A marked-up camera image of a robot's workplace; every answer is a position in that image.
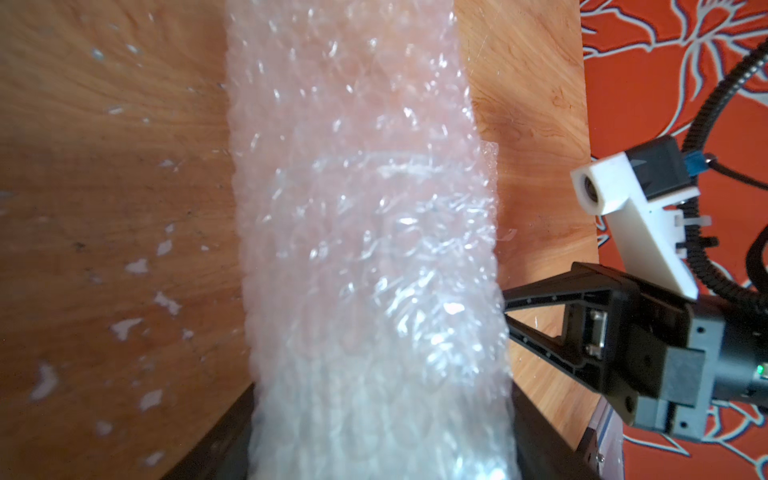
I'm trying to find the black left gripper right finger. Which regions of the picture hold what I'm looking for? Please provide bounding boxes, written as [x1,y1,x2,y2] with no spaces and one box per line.
[511,383,599,480]

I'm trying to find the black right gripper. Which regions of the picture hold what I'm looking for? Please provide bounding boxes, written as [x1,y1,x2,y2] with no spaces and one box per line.
[502,263,767,440]

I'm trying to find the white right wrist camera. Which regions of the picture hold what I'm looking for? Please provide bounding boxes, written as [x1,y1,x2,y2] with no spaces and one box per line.
[570,136,712,300]

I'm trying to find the bubble wrap sheet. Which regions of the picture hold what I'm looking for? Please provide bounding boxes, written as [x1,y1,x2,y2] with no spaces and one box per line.
[226,1,519,479]

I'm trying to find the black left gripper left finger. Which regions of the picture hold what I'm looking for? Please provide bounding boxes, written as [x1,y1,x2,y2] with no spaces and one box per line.
[161,384,255,480]

